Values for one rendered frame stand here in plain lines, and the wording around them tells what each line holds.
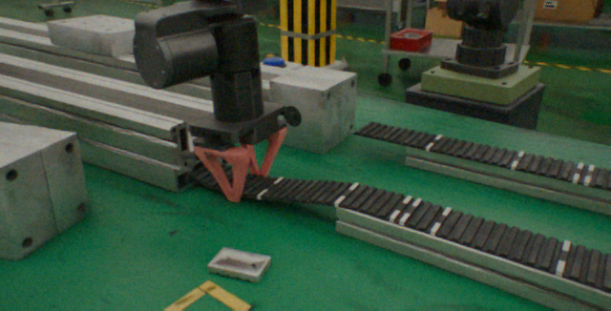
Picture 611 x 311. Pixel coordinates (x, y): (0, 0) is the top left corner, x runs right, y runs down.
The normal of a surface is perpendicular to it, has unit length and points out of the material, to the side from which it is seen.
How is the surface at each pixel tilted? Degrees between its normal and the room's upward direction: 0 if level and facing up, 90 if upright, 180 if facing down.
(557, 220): 0
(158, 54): 91
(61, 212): 90
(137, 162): 90
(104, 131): 90
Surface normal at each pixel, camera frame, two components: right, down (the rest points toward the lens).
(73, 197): 0.94, 0.13
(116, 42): 0.85, 0.21
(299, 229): 0.00, -0.92
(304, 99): -0.54, 0.32
